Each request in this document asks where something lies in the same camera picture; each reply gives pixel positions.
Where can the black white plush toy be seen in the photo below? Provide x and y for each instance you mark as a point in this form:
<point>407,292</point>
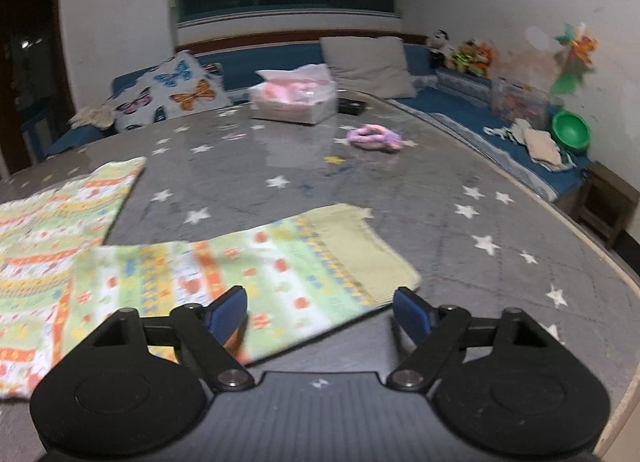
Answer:
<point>442,46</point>

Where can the wooden stool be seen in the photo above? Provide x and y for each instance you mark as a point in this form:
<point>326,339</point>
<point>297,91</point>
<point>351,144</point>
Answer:
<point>607,204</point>

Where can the green patterned children's pants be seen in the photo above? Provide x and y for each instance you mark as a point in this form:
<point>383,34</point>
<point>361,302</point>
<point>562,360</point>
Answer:
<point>150,262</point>

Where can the orange green plush toys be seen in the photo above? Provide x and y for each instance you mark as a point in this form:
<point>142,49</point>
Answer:
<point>474,58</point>

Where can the grey pillow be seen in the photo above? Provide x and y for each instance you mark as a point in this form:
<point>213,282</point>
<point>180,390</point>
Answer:
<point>369,65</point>

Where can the pink purple cloth bundle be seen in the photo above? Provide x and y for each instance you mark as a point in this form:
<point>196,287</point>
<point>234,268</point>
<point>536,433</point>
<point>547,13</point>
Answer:
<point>376,137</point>

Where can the green plastic bowl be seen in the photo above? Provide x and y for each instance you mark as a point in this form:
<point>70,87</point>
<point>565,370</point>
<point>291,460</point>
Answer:
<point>571,131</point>

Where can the small yellow toy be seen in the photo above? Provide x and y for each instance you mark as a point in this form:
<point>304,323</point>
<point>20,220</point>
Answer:
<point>334,160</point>

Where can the beige folded cloth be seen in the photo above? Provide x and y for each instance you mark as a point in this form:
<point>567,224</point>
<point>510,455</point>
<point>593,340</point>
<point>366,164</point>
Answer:
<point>536,142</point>

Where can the clear plastic storage box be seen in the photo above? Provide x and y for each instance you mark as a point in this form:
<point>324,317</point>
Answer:
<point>520,101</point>

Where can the small black box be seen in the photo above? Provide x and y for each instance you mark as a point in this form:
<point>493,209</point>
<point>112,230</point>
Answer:
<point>353,105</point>

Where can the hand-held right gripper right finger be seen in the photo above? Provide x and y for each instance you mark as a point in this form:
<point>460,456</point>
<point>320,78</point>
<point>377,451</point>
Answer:
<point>411,312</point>

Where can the cream crumpled cloth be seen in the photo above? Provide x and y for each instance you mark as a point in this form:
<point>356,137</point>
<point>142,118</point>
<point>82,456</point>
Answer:
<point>93,116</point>

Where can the grey star patterned mat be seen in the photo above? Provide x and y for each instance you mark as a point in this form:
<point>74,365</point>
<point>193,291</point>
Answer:
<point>350,182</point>

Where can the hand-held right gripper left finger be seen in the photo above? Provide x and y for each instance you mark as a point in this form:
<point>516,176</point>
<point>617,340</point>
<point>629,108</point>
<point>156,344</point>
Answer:
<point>231,312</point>

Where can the colourful paper pinwheel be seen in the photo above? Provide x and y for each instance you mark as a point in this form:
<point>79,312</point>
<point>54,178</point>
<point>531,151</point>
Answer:
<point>575,62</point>

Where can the clear box of pink cloths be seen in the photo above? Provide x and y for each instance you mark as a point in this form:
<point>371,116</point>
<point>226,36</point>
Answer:
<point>294,97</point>

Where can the butterfly print pillow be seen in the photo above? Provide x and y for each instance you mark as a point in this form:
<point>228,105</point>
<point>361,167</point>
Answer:
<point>165,91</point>

